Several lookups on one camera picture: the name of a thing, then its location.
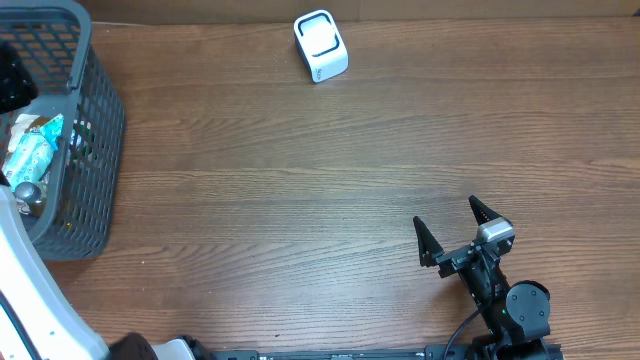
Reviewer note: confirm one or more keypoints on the mint green snack packet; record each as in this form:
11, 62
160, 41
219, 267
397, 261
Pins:
31, 148

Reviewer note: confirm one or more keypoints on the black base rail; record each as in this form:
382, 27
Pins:
340, 355

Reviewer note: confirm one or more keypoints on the brown nut pouch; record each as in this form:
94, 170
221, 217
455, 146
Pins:
34, 210

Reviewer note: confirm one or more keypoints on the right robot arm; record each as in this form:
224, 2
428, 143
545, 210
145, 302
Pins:
510, 321

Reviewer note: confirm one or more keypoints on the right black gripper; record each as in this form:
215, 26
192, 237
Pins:
461, 256

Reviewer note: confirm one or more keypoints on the yellow drink bottle silver cap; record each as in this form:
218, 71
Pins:
30, 193

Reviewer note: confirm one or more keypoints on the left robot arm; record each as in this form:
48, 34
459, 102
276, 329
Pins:
37, 321

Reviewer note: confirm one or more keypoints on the white barcode scanner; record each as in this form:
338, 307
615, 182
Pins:
320, 45

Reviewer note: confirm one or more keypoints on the grey plastic shopping basket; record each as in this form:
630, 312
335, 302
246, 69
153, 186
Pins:
53, 39

